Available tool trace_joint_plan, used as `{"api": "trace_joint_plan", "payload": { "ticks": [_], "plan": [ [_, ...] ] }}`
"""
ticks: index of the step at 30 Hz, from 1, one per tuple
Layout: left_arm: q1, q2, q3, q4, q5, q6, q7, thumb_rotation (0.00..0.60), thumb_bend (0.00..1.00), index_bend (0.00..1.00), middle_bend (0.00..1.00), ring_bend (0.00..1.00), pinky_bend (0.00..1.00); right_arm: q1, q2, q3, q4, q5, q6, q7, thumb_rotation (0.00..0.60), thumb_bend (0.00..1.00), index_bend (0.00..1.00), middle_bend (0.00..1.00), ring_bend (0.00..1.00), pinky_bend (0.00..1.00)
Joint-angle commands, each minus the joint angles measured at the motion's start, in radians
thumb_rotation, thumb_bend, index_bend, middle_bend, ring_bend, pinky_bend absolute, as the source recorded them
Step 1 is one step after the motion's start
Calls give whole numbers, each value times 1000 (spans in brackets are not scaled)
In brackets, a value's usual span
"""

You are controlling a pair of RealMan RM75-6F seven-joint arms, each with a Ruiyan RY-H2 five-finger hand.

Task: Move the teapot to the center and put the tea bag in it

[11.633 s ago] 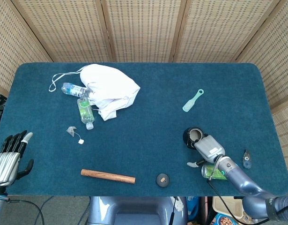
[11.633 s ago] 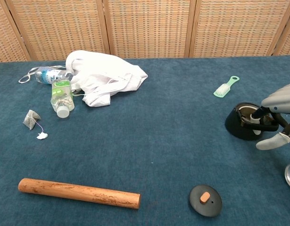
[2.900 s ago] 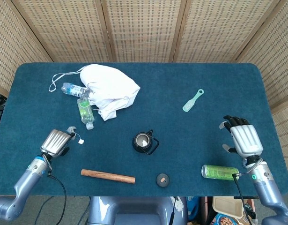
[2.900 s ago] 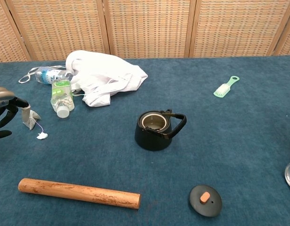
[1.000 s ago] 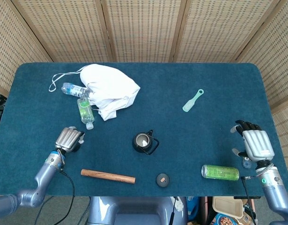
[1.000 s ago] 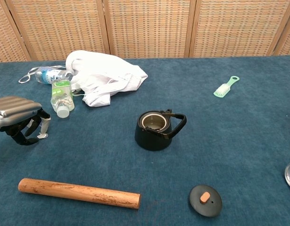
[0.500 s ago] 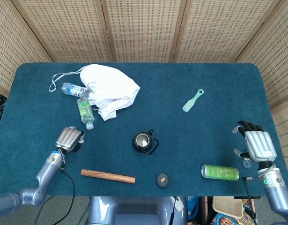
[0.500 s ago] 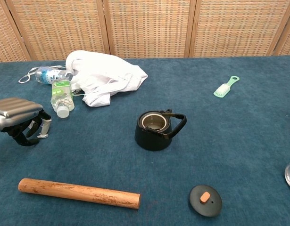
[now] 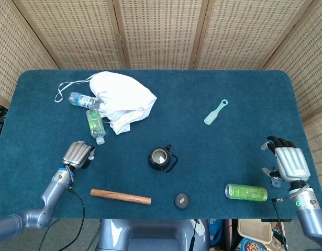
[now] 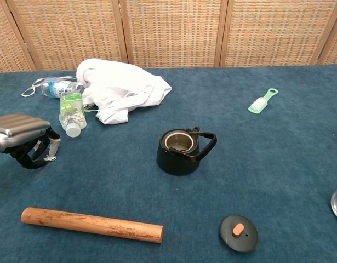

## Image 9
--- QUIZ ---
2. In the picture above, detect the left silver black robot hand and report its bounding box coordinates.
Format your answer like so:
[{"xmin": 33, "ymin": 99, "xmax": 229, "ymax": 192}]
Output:
[{"xmin": 62, "ymin": 141, "xmax": 96, "ymax": 170}]

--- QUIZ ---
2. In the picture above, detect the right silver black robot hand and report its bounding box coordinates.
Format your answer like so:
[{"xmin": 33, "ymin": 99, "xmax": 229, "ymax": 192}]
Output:
[{"xmin": 260, "ymin": 135, "xmax": 312, "ymax": 183}]

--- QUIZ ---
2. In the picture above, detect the black cast iron teapot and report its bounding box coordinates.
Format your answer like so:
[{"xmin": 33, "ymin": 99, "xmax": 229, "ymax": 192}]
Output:
[{"xmin": 147, "ymin": 144, "xmax": 179, "ymax": 173}]

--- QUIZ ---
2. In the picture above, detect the white cloth bag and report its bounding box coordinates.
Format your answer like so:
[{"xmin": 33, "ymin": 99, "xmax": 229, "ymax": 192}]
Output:
[{"xmin": 54, "ymin": 71, "xmax": 158, "ymax": 135}]

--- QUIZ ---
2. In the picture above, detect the clear bottle green label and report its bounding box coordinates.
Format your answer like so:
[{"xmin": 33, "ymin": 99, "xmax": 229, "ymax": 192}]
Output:
[{"xmin": 86, "ymin": 108, "xmax": 107, "ymax": 145}]

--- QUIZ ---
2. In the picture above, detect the clear bottle blue label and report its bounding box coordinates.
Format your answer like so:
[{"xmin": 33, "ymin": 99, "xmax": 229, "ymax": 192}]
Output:
[{"xmin": 68, "ymin": 92, "xmax": 101, "ymax": 109}]

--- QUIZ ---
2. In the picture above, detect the green drink can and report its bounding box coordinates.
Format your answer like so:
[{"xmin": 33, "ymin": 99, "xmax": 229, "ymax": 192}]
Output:
[{"xmin": 225, "ymin": 183, "xmax": 268, "ymax": 202}]

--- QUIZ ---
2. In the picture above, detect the wooden rolling stick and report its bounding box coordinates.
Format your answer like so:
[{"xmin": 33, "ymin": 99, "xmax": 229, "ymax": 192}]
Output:
[{"xmin": 90, "ymin": 188, "xmax": 152, "ymax": 206}]

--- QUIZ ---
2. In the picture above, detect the blue felt table cover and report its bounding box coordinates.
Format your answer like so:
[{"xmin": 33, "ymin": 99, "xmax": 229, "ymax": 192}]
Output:
[{"xmin": 0, "ymin": 69, "xmax": 322, "ymax": 220}]

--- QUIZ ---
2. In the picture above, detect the beige takeaway container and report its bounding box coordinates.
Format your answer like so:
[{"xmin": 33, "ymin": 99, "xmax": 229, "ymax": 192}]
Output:
[{"xmin": 237, "ymin": 219, "xmax": 273, "ymax": 245}]

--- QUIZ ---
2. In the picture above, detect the mint green scoop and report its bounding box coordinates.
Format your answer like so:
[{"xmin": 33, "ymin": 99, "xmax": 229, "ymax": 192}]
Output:
[{"xmin": 204, "ymin": 99, "xmax": 229, "ymax": 125}]

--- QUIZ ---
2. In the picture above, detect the cookie box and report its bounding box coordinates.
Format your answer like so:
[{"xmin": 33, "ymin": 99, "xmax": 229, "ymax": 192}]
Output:
[{"xmin": 235, "ymin": 237, "xmax": 282, "ymax": 251}]

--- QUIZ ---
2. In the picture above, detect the blue snack package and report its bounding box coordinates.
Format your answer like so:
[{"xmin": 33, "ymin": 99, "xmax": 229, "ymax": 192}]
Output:
[{"xmin": 209, "ymin": 219, "xmax": 224, "ymax": 248}]

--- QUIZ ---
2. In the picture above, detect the blue-grey robot torso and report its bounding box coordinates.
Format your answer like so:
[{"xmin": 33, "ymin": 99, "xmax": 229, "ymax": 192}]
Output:
[{"xmin": 97, "ymin": 219, "xmax": 211, "ymax": 251}]

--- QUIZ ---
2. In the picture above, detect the woven bamboo folding screen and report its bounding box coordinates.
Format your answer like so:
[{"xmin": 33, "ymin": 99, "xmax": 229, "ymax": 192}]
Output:
[{"xmin": 0, "ymin": 0, "xmax": 322, "ymax": 173}]

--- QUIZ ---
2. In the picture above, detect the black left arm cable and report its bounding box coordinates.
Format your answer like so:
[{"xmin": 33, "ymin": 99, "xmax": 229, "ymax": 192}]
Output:
[{"xmin": 38, "ymin": 167, "xmax": 86, "ymax": 251}]

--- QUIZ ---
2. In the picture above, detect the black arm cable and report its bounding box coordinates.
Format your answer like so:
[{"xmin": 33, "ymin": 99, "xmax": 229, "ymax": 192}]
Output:
[
  {"xmin": 272, "ymin": 198, "xmax": 289, "ymax": 251},
  {"xmin": 38, "ymin": 167, "xmax": 86, "ymax": 251}
]

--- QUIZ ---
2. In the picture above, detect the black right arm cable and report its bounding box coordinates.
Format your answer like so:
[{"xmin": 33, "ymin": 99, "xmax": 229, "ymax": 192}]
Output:
[{"xmin": 272, "ymin": 198, "xmax": 289, "ymax": 251}]

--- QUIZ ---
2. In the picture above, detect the black cable on torso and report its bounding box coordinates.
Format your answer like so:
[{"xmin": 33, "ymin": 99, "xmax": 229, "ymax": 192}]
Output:
[{"xmin": 188, "ymin": 221, "xmax": 200, "ymax": 251}]

